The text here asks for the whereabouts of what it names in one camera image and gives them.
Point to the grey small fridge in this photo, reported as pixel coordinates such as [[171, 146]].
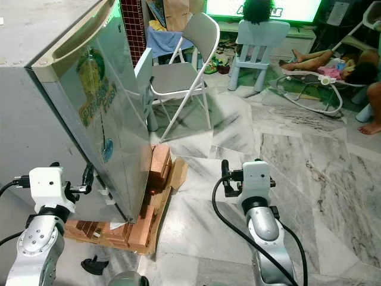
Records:
[[36, 119]]

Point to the orange brick stack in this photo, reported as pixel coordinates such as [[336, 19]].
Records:
[[162, 170]]

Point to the white tube frame chair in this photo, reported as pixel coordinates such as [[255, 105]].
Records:
[[366, 18]]

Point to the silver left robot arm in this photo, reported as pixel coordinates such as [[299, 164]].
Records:
[[38, 247]]

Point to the brown paper bag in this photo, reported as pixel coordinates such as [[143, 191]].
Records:
[[177, 13]]

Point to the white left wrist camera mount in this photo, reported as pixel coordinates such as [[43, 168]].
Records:
[[50, 185]]

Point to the brown cardboard piece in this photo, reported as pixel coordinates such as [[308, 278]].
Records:
[[178, 173]]

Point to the grey white folding chair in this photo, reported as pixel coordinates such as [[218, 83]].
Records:
[[175, 76]]

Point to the blue cloth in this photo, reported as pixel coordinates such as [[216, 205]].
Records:
[[162, 42]]

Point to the colourful floor toys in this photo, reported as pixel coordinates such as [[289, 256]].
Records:
[[217, 64]]

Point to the dark curly haired head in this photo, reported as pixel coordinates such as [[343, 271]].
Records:
[[258, 10]]

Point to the lying child in pink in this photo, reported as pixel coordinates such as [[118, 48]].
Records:
[[333, 70]]

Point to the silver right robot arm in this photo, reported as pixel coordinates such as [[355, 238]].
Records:
[[265, 233]]

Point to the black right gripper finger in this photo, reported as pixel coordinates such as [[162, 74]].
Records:
[[226, 177]]

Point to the grey robot leg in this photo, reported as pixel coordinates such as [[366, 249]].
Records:
[[131, 279]]

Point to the green yellow fridge door sticker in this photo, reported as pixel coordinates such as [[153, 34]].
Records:
[[93, 77]]

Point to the red white lattice panel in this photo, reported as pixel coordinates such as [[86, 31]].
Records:
[[132, 27]]

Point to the brown wooden fridge platform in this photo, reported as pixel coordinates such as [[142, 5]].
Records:
[[137, 235]]

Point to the light blue child chair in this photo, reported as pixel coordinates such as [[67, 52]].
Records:
[[259, 36]]

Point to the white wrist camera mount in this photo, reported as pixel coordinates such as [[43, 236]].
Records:
[[50, 185], [257, 179]]

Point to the bright green television screen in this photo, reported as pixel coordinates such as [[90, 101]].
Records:
[[297, 7]]

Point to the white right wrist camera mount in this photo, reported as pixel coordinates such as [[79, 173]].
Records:
[[257, 179]]

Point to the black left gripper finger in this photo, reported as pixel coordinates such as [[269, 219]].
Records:
[[87, 179]]

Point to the bare person leg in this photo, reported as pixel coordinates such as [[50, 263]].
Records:
[[372, 113]]

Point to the white television cabinet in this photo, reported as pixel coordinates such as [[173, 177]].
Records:
[[300, 39]]

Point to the small black floor object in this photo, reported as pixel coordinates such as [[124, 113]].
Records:
[[95, 265]]

